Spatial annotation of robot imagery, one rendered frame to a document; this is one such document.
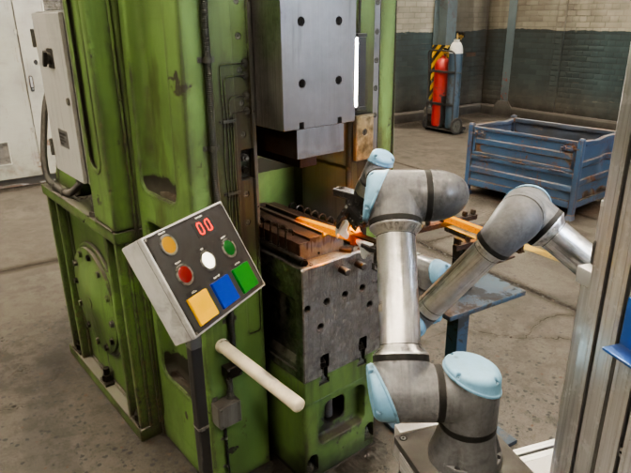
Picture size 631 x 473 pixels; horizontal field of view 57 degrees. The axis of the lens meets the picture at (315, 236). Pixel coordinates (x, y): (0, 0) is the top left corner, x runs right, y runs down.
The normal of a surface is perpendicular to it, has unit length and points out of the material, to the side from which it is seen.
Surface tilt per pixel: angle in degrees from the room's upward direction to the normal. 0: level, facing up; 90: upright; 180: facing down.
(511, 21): 90
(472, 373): 8
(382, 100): 90
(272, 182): 90
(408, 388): 53
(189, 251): 60
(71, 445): 0
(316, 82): 90
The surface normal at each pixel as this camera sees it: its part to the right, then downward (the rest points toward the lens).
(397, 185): -0.01, -0.37
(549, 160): -0.77, 0.22
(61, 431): -0.01, -0.94
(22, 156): 0.58, 0.29
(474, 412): -0.01, 0.35
